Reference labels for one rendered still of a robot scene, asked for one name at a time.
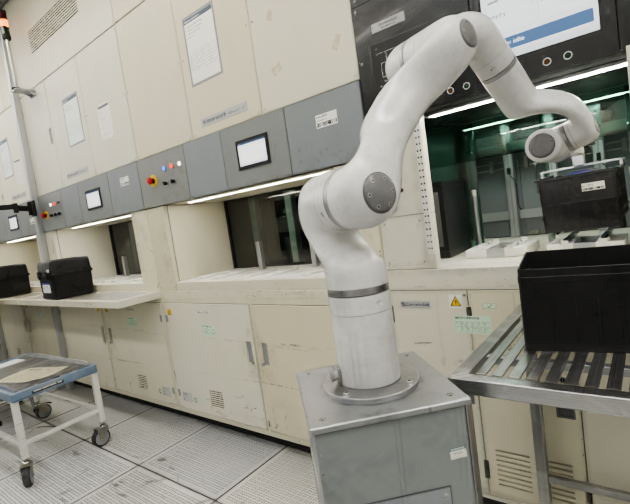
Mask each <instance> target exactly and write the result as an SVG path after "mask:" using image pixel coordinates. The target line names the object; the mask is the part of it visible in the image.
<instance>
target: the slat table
mask: <svg viewBox="0 0 630 504"><path fill-rule="evenodd" d="M521 331H522V336H521V337H520V339H519V340H518V341H517V342H516V344H515V345H514V346H513V348H512V349H511V350H510V351H509V353H508V354H507V355H503V354H504V353H505V351H506V350H507V349H508V348H509V346H510V345H511V344H512V343H513V341H514V340H515V339H516V338H517V336H518V335H519V334H520V333H521ZM523 348H524V354H523V356H522V357H521V356H518V355H519V354H520V352H521V351H522V350H523ZM537 352H538V351H529V350H526V349H525V341H524V331H523V322H522V312H521V304H520V305H519V306H518V307H517V308H516V309H515V310H514V311H513V312H512V313H511V314H510V315H509V316H508V317H507V318H506V319H505V320H504V321H503V322H502V323H501V324H500V325H499V326H498V327H497V328H496V329H495V330H494V331H493V332H492V333H491V334H490V335H489V336H488V337H487V339H486V340H485V341H484V342H483V343H482V344H481V345H480V346H479V347H478V348H477V349H476V350H475V351H474V352H473V353H472V354H471V355H470V356H469V357H468V358H467V359H466V360H465V361H464V362H463V363H462V364H461V365H460V366H459V367H458V368H457V369H456V370H455V371H454V372H453V373H452V374H451V376H450V377H449V378H448V380H449V381H451V382H452V383H453V384H454V385H455V386H457V387H458V388H459V389H460V390H462V391H463V392H464V393H465V394H466V395H468V396H469V397H470V398H471V395H475V396H482V397H489V398H496V399H503V400H510V401H517V402H524V403H529V405H530V414H531V424H532V433H533V443H534V452H535V462H536V471H537V481H538V490H539V499H540V504H553V503H552V494H551V484H550V483H552V484H556V485H560V486H564V487H568V488H573V489H577V490H581V491H585V492H589V493H593V494H597V495H602V496H606V497H610V498H614V499H618V500H622V501H626V502H630V492H628V491H623V490H618V489H614V488H609V487H605V486H601V485H597V484H593V483H588V482H584V481H580V480H575V479H571V478H567V477H562V476H558V475H554V474H550V473H549V464H548V455H547V445H546V435H545V426H544V416H543V406H542V405H545V406H552V407H559V408H566V409H573V410H580V411H587V412H594V413H601V414H608V415H615V416H622V417H629V418H630V387H629V392H625V391H622V383H623V377H630V365H625V360H626V353H613V357H612V362H611V364H606V363H605V361H606V357H607V353H594V356H593V360H592V362H586V360H587V357H588V354H589V352H576V355H575V357H574V360H573V361H570V360H568V359H569V356H570V354H571V352H559V353H558V355H557V357H556V359H551V357H552V355H553V353H554V351H542V353H541V354H540V356H539V358H538V357H537ZM494 365H499V366H498V367H497V368H496V369H495V371H494V372H493V373H492V375H491V376H486V375H487V374H488V373H489V371H490V370H491V369H492V368H493V366H494ZM511 366H515V368H514V369H513V370H512V372H511V373H510V375H509V376H508V378H503V376H504V375H505V374H506V372H507V371H508V369H509V368H510V367H511ZM545 369H547V370H550V371H549V373H548V375H547V377H546V379H545V381H544V382H540V378H541V376H542V374H543V372H544V370H545ZM525 371H526V376H527V378H526V379H525V380H520V379H521V377H522V376H523V374H524V372H525ZM563 371H568V375H567V377H566V380H565V382H564V385H563V384H558V382H559V379H560V377H561V375H562V373H563ZM582 373H588V376H587V379H586V383H585V386H584V387H581V386H578V384H579V381H580V378H581V375H582ZM602 375H609V377H608V382H607V387H606V389H599V386H600V382H601V378H602ZM465 415H466V423H467V432H468V440H469V449H470V457H471V466H472V474H473V483H474V491H475V500H476V504H483V496H482V487H481V478H480V470H479V461H478V452H477V444H476V435H475V427H474V418H473V409H472V403H471V404H470V405H465Z"/></svg>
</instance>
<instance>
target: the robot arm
mask: <svg viewBox="0 0 630 504"><path fill-rule="evenodd" d="M468 65H470V67H471V68H472V70H473V71H474V73H475V74H476V76H477V77H478V78H479V80H480V81H481V83H482V84H483V86H484V87H485V88H486V90H487V91H488V93H489V94H490V95H491V97H492V98H493V100H494V101H495V102H496V104H497V105H498V107H499V108H500V109H501V111H502V112H503V114H504V115H505V116H506V117H507V118H509V119H513V120H514V119H521V118H525V117H528V116H532V115H537V114H543V113H555V114H560V115H563V116H565V117H567V118H568V119H569V120H568V121H567V122H565V123H563V124H561V125H559V126H556V127H554V128H551V129H540V130H537V131H535V132H533V133H532V134H531V135H530V136H529V137H528V139H527V141H526V144H525V152H526V154H527V156H528V157H529V158H530V159H531V160H532V161H535V162H539V163H557V162H561V161H564V160H565V159H567V158H568V157H573V156H578V155H582V154H583V153H584V150H585V148H589V147H590V146H592V145H595V140H596V139H597V138H598V137H599V134H600V130H599V126H598V124H597V122H596V120H595V118H594V117H593V115H592V113H591V112H590V110H589V109H588V107H587V106H586V105H585V104H584V102H583V101H582V100H580V99H579V98H578V97H576V96H575V95H573V94H570V93H568V92H564V91H560V90H551V89H538V88H536V87H535V86H534V85H533V84H532V82H531V80H530V79H529V77H528V75H527V74H526V72H525V70H524V69H523V67H522V65H521V64H520V62H519V61H518V59H517V57H516V56H515V54H514V53H513V51H512V49H511V48H510V46H509V45H508V43H507V41H506V40H505V38H504V37H503V35H502V34H501V32H500V30H499V29H498V27H497V26H496V24H495V23H494V22H493V21H492V19H490V18H489V17H488V16H487V15H485V14H483V13H480V12H474V11H471V12H463V13H460V14H457V15H449V16H446V17H443V18H441V19H440V20H438V21H436V22H434V23H433V24H431V25H430V26H428V27H426V28H425V29H423V30H422V31H420V32H419V33H417V34H415V35H414V36H412V37H411V38H409V39H408V40H406V41H404V42H403V43H401V44H400V45H398V46H397V47H396V48H395V49H394V50H393V51H392V52H391V53H390V55H389V56H388V58H387V61H386V65H385V72H386V76H387V78H388V80H389V81H388V82H387V84H386V85H385V86H384V87H383V89H382V90H381V91H380V93H379V94H378V96H377V97H376V99H375V101H374V102H373V104H372V106H371V108H370V109H369V111H368V113H367V115H366V117H365V119H364V121H363V124H362V127H361V130H360V146H359V149H358V151H357V153H356V154H355V156H354V158H353V159H352V160H351V161H350V162H349V163H348V164H347V165H345V166H344V167H341V168H338V169H335V170H331V171H328V172H325V173H322V174H320V175H317V176H315V177H313V178H312V179H310V180H309V181H308V182H307V183H306V184H305V185H304V186H303V188H302V190H301V192H300V195H299V201H298V213H299V219H300V223H301V226H302V229H303V231H304V233H305V235H306V237H307V239H308V241H309V243H310V245H311V246H312V248H313V250H314V251H315V253H316V255H317V256H318V258H319V260H320V262H321V264H322V266H323V269H324V272H325V278H326V286H327V293H328V300H329V307H330V315H331V322H332V329H333V336H334V343H335V350H336V357H337V364H336V368H332V367H330V368H329V375H328V376H327V377H326V378H325V379H324V381H323V391H324V393H325V395H326V396H328V397H329V398H331V399H333V400H335V401H338V402H341V403H347V404H356V405H367V404H377V403H384V402H388V401H392V400H396V399H399V398H401V397H404V396H406V395H408V394H409V393H411V392H413V391H414V390H415V389H416V388H417V387H418V385H419V383H420V377H419V373H418V371H417V370H416V369H415V368H413V367H411V366H409V365H407V364H403V363H399V357H398V350H397V342H396V334H395V326H394V319H393V311H392V303H391V295H390V288H389V280H388V273H387V268H386V264H385V262H384V260H383V259H382V257H381V256H380V255H379V254H378V253H377V252H376V251H375V250H374V249H373V248H372V247H371V246H370V245H369V244H368V243H367V242H366V241H365V239H364V238H363V237H362V235H361V233H360V232H359V230H361V229H369V228H373V227H376V226H378V225H380V224H382V223H383V222H385V221H386V220H387V219H388V218H389V217H390V216H391V215H392V213H393V212H394V210H395V209H396V206H397V204H398V202H399V198H400V194H401V186H402V163H403V156H404V152H405V148H406V145H407V143H408V141H409V139H410V137H411V135H412V133H413V131H414V129H415V128H416V126H417V124H418V122H419V120H420V119H421V117H422V116H423V114H424V113H425V112H426V110H427V109H428V108H429V107H430V106H431V104H432V103H433V102H434V101H435V100H436V99H437V98H438V97H439V96H440V95H441V94H442V93H443V92H444V91H445V90H446V89H447V88H449V87H450V86H451V85H452V84H453V83H454V82H455V81H456V80H457V79H458V77H459V76H460V75H461V74H462V73H463V72H464V71H465V69H466V68H467V67H468Z"/></svg>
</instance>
